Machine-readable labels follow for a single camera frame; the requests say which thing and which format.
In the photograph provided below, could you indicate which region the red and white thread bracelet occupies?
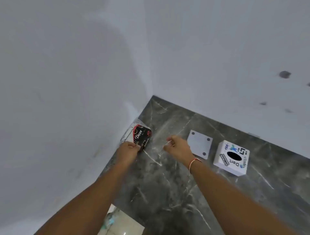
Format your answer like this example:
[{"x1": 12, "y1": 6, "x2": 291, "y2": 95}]
[{"x1": 188, "y1": 157, "x2": 202, "y2": 174}]

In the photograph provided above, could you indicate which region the person's right forearm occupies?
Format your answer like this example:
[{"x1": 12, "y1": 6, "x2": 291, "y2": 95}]
[{"x1": 189, "y1": 159, "x2": 301, "y2": 235}]

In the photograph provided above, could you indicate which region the white stickered tissue box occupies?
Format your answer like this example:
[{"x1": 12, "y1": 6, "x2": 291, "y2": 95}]
[{"x1": 213, "y1": 140, "x2": 250, "y2": 177}]

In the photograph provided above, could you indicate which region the clear plastic tissue packet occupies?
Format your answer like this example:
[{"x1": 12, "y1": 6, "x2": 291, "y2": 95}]
[{"x1": 120, "y1": 118, "x2": 152, "y2": 153}]

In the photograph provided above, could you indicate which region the person's left forearm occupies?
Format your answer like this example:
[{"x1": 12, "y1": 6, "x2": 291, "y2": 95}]
[{"x1": 34, "y1": 156, "x2": 136, "y2": 235}]

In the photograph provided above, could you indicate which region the person's left hand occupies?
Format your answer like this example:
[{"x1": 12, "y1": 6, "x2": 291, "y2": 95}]
[{"x1": 116, "y1": 141, "x2": 141, "y2": 168}]

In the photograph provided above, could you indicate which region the clear plastic bottle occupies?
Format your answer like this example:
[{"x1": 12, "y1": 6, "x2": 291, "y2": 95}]
[{"x1": 100, "y1": 208, "x2": 121, "y2": 230}]

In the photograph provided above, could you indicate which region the white box base plate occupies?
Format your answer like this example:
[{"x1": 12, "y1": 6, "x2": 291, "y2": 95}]
[{"x1": 187, "y1": 129, "x2": 213, "y2": 160}]

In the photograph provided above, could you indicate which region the person's right hand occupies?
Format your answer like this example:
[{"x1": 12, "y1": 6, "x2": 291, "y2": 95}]
[{"x1": 163, "y1": 135, "x2": 194, "y2": 168}]

